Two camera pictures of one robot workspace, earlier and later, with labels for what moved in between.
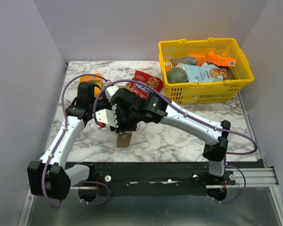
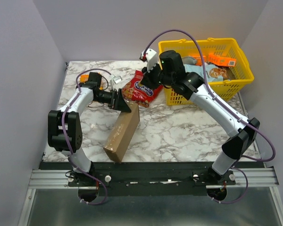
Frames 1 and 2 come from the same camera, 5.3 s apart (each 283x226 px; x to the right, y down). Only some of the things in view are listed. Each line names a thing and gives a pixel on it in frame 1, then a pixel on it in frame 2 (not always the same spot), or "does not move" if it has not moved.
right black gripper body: (126, 127) -> (149, 79)
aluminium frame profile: (258, 176) does not move
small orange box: (200, 60) does not move
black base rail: (156, 179) does not move
